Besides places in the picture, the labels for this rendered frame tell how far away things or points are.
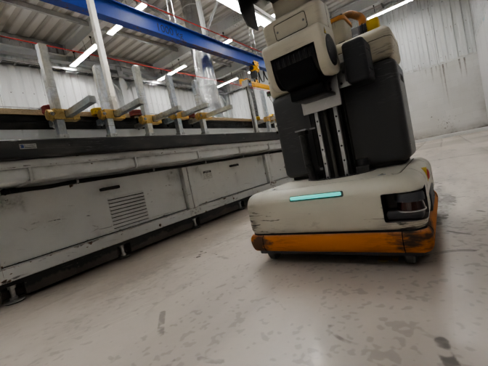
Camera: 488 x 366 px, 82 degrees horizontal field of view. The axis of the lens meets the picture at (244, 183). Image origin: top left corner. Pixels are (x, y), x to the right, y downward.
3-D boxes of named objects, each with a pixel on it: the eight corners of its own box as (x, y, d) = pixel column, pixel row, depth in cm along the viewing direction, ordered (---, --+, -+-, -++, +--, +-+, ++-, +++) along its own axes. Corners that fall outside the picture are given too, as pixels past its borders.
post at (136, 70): (156, 141, 175) (139, 64, 173) (151, 141, 172) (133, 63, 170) (152, 142, 177) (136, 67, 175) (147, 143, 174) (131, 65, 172)
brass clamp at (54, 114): (80, 119, 139) (78, 109, 139) (50, 118, 128) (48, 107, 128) (75, 122, 143) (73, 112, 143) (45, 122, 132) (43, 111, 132)
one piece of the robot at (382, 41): (310, 194, 159) (281, 46, 155) (423, 181, 127) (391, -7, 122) (282, 208, 132) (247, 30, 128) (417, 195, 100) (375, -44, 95)
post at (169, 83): (186, 142, 195) (171, 74, 193) (182, 143, 193) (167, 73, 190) (182, 144, 198) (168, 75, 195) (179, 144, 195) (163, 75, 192)
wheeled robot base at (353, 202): (312, 214, 168) (304, 173, 167) (440, 205, 131) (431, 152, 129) (250, 256, 114) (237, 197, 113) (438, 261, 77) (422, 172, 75)
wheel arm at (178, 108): (183, 112, 163) (181, 104, 163) (179, 112, 161) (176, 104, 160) (139, 130, 189) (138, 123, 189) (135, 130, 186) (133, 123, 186)
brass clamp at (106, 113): (126, 118, 159) (124, 109, 159) (103, 118, 148) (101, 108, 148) (120, 120, 163) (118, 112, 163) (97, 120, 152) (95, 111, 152)
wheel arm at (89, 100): (97, 104, 123) (95, 94, 123) (89, 104, 120) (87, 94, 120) (57, 128, 149) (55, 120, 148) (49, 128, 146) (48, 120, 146)
